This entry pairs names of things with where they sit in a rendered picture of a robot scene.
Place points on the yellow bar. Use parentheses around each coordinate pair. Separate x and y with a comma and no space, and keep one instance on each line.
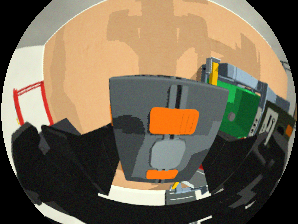
(212,80)

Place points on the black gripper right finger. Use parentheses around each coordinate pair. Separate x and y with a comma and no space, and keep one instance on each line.
(226,155)

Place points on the grey round disc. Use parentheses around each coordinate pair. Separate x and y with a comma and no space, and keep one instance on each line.
(231,116)

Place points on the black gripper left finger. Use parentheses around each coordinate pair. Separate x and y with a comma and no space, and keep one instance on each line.
(95,153)

